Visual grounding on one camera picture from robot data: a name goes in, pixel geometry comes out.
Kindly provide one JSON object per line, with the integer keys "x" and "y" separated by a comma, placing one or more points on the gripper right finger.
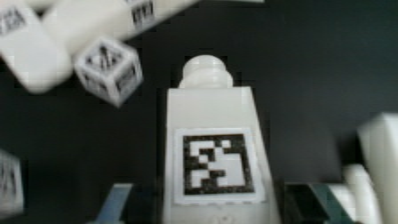
{"x": 312, "y": 205}

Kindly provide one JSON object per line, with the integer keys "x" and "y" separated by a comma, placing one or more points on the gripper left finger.
{"x": 113, "y": 208}

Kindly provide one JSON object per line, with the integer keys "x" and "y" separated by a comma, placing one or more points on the white chair leg block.
{"x": 217, "y": 179}

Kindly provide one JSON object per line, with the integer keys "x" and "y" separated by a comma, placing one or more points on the white chair seat part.
{"x": 367, "y": 194}

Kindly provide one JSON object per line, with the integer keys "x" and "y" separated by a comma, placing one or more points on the white flat chair part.
{"x": 82, "y": 19}

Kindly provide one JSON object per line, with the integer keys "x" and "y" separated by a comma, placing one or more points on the white tagged cube middle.
{"x": 11, "y": 185}

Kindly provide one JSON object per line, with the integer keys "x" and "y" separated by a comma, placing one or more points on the white tagged cube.
{"x": 11, "y": 185}
{"x": 109, "y": 71}

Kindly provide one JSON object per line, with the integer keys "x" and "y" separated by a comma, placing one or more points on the white tagged cube front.
{"x": 109, "y": 71}

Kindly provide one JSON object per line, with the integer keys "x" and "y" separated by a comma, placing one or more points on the white leg block left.
{"x": 36, "y": 57}

